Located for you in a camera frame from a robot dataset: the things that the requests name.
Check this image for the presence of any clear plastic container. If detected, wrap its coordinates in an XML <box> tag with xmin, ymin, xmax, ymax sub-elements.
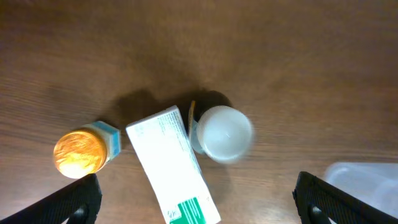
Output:
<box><xmin>323</xmin><ymin>162</ymin><xmax>397</xmax><ymax>218</ymax></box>

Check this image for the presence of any white green medicine box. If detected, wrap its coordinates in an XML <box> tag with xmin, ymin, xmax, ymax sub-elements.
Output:
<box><xmin>126</xmin><ymin>106</ymin><xmax>221</xmax><ymax>224</ymax></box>

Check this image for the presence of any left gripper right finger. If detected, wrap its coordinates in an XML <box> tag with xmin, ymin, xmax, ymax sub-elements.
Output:
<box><xmin>292</xmin><ymin>171</ymin><xmax>397</xmax><ymax>224</ymax></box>

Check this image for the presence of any dark syrup bottle white cap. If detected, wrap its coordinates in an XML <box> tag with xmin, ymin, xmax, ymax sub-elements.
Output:
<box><xmin>188</xmin><ymin>101</ymin><xmax>255</xmax><ymax>164</ymax></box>

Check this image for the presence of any small jar gold lid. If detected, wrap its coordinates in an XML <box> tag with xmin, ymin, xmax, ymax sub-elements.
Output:
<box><xmin>53</xmin><ymin>121</ymin><xmax>121</xmax><ymax>179</ymax></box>

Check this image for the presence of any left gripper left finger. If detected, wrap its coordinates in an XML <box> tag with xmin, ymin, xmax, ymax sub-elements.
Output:
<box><xmin>1</xmin><ymin>174</ymin><xmax>102</xmax><ymax>224</ymax></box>

